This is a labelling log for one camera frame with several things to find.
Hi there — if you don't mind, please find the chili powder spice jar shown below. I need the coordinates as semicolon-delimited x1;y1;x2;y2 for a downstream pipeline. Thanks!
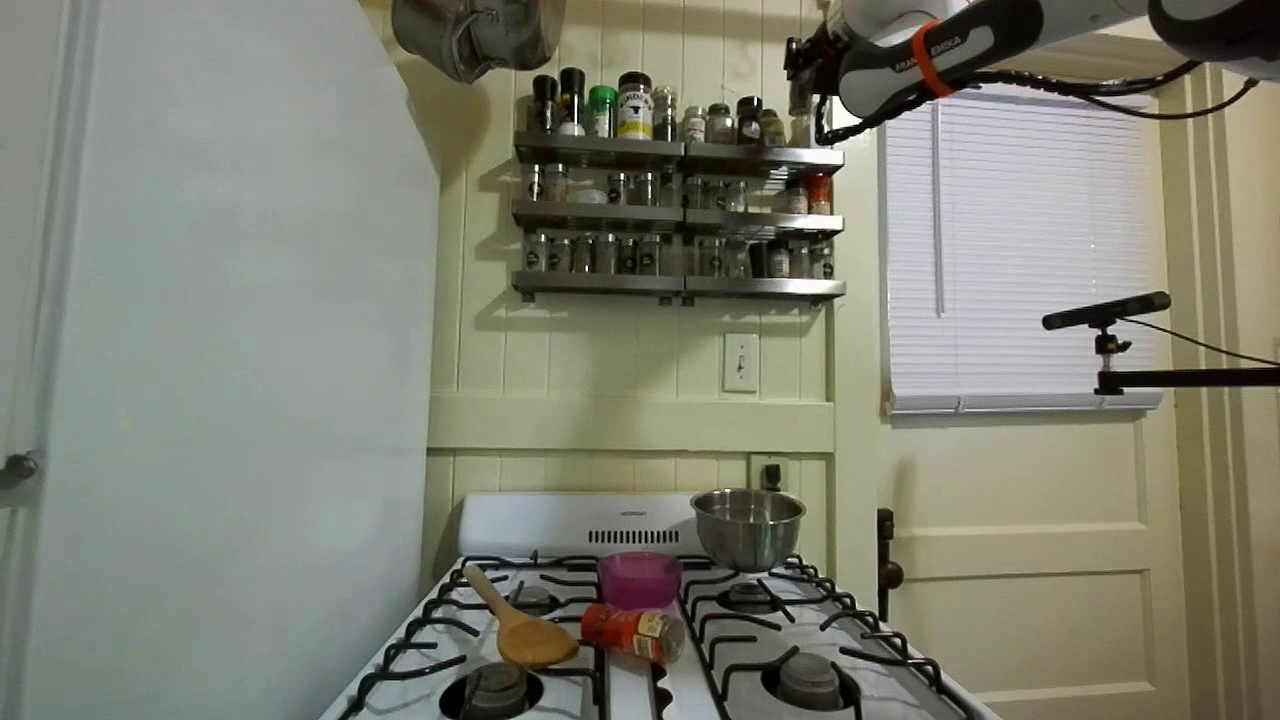
732;93;766;149

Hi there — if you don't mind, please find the black door handle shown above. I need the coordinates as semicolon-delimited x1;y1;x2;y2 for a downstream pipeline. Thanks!
871;504;912;622

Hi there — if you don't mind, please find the black bar camera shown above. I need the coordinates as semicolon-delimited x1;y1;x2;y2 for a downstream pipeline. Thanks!
1040;289;1176;337

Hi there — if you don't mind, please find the orange cable strap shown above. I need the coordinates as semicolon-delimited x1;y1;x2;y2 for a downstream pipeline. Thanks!
909;18;960;100

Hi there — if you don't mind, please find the large yellow label jar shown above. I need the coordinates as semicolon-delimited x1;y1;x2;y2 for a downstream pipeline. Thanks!
613;69;660;144

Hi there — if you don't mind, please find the grey metal handle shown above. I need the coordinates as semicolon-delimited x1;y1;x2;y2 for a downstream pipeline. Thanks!
0;449;46;495

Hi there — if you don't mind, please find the black camera stand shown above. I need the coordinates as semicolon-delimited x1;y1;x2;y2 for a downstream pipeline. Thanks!
1089;323;1280;401

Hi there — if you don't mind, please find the steel wall spice rack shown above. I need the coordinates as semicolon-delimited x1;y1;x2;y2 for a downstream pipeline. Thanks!
506;128;850;302

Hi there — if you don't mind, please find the black pepper spice jar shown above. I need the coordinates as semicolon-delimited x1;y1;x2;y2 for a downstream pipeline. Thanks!
786;79;823;152

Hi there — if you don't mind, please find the thin camera cable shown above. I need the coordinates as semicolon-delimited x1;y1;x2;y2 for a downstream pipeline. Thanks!
1132;316;1280;372

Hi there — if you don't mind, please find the silver metal bowl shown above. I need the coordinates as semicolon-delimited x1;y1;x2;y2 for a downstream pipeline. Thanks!
689;485;809;571

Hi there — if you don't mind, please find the black iron stove grate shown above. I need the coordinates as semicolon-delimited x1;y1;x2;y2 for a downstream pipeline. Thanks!
335;553;613;720
677;553;968;720

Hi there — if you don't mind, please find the white window blind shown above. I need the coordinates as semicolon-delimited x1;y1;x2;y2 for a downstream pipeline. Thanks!
881;71;1176;419

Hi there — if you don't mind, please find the white refrigerator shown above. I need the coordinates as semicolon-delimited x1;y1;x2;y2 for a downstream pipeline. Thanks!
0;0;443;720

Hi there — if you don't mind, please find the white wall outlet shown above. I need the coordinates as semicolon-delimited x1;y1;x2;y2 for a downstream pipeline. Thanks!
718;326;763;395

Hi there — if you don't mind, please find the green lid spice jar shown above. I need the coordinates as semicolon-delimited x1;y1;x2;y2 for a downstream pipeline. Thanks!
589;79;621;139

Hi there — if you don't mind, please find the white gas stove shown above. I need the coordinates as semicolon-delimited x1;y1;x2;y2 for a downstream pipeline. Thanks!
315;486;991;720

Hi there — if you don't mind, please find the black stove burner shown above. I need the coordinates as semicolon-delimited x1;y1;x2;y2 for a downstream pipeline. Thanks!
760;649;865;713
437;656;546;720
717;581;793;617
505;581;566;617

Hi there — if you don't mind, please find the pink plastic cup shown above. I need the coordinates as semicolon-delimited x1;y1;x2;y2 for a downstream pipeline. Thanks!
590;546;685;617

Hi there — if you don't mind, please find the grey hanging pot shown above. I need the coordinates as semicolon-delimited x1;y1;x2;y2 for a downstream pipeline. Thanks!
389;0;572;88

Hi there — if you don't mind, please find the cream panel door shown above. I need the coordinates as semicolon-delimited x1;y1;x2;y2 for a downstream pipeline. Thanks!
865;55;1197;720

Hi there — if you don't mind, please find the wooden spoon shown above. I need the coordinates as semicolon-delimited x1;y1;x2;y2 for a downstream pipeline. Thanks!
461;558;584;671

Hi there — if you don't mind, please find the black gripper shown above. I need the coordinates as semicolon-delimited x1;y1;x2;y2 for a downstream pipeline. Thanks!
779;18;865;144

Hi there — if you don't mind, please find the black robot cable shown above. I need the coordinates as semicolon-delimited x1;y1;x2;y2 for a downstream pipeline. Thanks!
850;51;1263;134

